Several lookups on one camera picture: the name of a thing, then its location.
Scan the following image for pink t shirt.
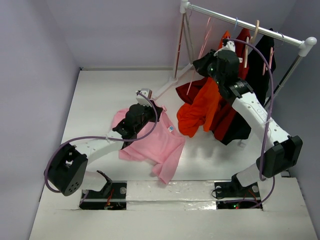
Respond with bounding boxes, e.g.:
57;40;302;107
118;105;186;184

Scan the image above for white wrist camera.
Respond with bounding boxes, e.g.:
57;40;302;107
220;38;236;52
136;88;152;107

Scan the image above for pink clip hanger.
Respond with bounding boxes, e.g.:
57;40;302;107
262;47;274;76

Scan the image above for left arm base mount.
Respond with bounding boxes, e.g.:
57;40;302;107
79;181;127;211

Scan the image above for white metal clothes rack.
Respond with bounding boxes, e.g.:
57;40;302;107
153;0;317;100

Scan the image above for pink wire hanger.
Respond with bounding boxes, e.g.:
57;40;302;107
186;17;212;95

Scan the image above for wooden hanger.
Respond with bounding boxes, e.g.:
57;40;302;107
243;19;260;68

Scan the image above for dark red t shirt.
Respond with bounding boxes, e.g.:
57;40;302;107
175;27;252;141

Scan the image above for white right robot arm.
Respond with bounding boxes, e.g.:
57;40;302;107
192;49;303;196

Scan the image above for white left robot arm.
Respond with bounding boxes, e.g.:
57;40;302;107
44;100;164;198

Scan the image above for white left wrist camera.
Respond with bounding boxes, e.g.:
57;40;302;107
136;88;152;107

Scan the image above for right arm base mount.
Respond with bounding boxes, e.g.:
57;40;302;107
211;181;263;210

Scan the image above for black t shirt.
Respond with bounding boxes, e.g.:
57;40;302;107
215;35;276;145

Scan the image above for orange t shirt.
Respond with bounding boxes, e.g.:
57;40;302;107
176;30;231;138

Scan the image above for grey velvet hanger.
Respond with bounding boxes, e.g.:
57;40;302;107
183;13;194;63

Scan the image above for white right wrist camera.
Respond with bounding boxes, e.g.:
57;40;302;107
220;38;236;52

